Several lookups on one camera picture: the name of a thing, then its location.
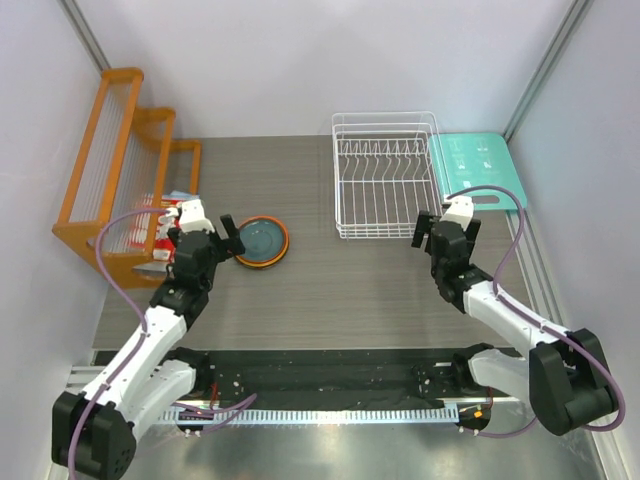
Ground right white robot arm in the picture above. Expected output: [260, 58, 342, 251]
[412, 211, 626, 436]

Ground white slotted cable duct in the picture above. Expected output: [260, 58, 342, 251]
[157, 407, 460, 426]

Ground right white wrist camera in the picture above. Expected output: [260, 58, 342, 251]
[440, 195, 474, 232]

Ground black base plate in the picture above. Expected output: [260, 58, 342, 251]
[164, 347, 521, 407]

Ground lime green plate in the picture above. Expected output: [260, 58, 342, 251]
[239, 263, 275, 270]

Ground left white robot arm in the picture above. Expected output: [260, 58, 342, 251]
[51, 205, 245, 479]

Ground white wire dish rack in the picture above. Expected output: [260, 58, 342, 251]
[331, 111, 441, 240]

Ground teal cutting board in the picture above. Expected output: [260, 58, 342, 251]
[429, 133, 527, 208]

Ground orange plate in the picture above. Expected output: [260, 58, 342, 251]
[233, 215, 292, 270]

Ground dark brown plate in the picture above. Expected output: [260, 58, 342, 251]
[235, 217, 290, 265]

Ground red snack package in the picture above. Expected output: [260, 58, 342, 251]
[127, 188, 201, 262]

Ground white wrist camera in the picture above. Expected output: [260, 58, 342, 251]
[440, 195, 474, 232]
[163, 199, 215, 233]

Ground orange wooden shelf rack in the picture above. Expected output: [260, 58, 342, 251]
[52, 67, 202, 289]

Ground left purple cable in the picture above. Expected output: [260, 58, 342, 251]
[67, 208, 259, 480]

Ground purple cable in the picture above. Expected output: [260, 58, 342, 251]
[444, 184, 629, 440]
[67, 208, 259, 480]

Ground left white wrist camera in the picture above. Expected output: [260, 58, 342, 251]
[163, 199, 215, 233]

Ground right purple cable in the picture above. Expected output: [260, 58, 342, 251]
[444, 184, 629, 440]

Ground aluminium frame rail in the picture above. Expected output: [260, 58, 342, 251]
[71, 207, 558, 366]

